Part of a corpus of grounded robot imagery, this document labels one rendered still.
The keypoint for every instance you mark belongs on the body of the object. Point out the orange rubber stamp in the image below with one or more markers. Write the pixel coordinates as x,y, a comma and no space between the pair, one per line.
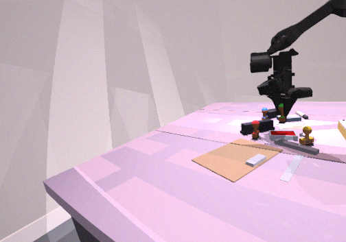
308,141

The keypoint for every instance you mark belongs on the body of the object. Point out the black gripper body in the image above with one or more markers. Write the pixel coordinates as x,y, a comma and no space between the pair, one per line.
289,89

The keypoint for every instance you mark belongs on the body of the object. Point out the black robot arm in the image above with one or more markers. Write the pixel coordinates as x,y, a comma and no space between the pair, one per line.
262,62

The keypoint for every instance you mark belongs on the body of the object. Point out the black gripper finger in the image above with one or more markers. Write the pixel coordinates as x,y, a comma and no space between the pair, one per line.
277,101
288,104

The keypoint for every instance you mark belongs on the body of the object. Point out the white marker pen with black cap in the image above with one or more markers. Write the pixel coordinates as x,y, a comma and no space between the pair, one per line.
301,114

